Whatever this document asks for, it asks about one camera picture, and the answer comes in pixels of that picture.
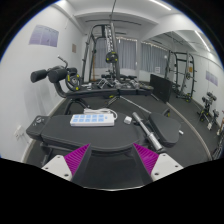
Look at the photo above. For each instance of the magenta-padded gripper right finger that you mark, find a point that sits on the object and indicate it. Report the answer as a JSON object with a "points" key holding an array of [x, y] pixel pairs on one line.
{"points": [[166, 166]]}

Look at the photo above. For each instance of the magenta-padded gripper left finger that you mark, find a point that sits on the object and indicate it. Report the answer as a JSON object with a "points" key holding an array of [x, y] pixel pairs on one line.
{"points": [[56, 166]]}

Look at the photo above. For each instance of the white charger block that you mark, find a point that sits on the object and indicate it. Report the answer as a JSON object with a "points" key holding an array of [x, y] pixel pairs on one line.
{"points": [[128, 120]]}

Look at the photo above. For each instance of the black bench seat pad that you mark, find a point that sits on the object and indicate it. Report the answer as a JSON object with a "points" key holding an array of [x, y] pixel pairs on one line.
{"points": [[165, 128]]}

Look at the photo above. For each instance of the black padded gym bench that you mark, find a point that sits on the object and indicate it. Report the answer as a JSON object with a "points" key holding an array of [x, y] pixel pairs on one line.
{"points": [[83, 136]]}

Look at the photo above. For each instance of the white power strip blue sockets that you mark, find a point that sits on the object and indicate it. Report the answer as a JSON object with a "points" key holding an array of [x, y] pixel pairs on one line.
{"points": [[91, 121]]}

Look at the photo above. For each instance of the thin steel bar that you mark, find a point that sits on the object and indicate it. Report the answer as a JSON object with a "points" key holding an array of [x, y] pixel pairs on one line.
{"points": [[135, 105]]}

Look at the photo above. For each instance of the black plyo box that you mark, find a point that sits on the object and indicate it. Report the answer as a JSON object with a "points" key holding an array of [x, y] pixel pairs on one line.
{"points": [[161, 88]]}

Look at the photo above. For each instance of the black dumbbell stand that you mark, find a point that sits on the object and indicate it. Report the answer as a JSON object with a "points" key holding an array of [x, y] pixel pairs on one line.
{"points": [[210, 97]]}

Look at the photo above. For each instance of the black weight plate yellow marks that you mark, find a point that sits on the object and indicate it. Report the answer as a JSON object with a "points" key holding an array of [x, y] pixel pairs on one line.
{"points": [[70, 82]]}

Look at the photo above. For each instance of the black bench with roller pads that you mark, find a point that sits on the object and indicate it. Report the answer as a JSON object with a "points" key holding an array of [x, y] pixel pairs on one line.
{"points": [[100, 93]]}

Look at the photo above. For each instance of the chrome dumbbell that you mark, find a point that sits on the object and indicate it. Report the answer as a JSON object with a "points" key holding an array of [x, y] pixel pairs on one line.
{"points": [[135, 84], [118, 84]]}

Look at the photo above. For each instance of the black squat rack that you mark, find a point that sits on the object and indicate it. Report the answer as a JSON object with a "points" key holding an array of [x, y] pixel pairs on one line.
{"points": [[193, 76]]}

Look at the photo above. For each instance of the narrow grey curtain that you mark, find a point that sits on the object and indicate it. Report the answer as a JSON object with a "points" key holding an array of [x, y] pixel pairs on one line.
{"points": [[153, 58]]}

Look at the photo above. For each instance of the wide grey curtain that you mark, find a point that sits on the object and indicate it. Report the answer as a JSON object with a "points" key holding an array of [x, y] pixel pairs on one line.
{"points": [[128, 55]]}

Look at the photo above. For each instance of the black weight plate on rack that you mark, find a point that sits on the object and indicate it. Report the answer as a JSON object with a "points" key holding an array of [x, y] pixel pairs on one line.
{"points": [[108, 59]]}

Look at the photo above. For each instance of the ceiling light strip by mirror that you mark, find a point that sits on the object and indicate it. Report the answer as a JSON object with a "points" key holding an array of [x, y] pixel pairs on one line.
{"points": [[202, 40]]}

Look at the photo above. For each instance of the long ceiling light strip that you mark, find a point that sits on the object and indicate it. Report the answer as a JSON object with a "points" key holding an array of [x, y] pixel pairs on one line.
{"points": [[160, 4]]}

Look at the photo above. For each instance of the white wall outlet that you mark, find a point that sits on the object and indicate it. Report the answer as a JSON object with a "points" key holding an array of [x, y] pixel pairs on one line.
{"points": [[18, 132]]}

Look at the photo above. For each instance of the white paper wall notice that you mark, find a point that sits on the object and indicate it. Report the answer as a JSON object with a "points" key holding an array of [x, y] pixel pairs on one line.
{"points": [[157, 70]]}

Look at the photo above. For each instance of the small purple wall poster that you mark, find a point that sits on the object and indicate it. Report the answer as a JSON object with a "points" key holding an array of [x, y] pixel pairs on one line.
{"points": [[212, 78]]}

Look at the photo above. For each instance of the small brown wall sign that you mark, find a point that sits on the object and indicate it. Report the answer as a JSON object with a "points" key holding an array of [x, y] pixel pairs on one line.
{"points": [[74, 48]]}

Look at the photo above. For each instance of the large purple wall poster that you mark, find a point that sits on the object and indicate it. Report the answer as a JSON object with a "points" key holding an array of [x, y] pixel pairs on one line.
{"points": [[43, 36]]}

